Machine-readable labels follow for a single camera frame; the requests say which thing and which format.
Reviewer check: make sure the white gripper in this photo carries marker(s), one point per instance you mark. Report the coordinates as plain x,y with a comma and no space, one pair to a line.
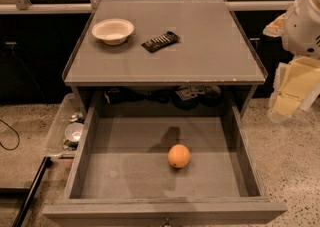
304,32

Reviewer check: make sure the orange fruit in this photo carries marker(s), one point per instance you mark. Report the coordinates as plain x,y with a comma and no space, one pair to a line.
178,156

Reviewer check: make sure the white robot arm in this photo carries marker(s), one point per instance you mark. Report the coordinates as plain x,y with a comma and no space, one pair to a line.
296,84

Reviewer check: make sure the clutter of dark objects behind drawer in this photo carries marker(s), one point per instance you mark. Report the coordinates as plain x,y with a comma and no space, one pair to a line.
183,97

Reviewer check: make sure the grey cabinet counter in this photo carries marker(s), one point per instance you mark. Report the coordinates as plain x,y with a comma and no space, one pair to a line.
213,49

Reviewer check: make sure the open grey top drawer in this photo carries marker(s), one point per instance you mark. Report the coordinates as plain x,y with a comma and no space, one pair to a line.
121,175

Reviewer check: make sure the black remote control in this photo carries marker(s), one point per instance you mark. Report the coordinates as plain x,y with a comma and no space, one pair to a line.
161,41

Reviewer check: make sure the white paper bowl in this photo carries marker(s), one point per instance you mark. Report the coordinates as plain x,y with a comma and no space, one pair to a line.
113,31

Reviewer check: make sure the small white bowl in bin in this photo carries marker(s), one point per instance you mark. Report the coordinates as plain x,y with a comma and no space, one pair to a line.
73,132

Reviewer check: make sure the clear plastic storage bin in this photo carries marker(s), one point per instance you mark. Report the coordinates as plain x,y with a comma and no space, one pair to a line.
56,144

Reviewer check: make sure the black bar on floor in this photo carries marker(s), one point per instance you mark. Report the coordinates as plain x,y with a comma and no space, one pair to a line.
31,192

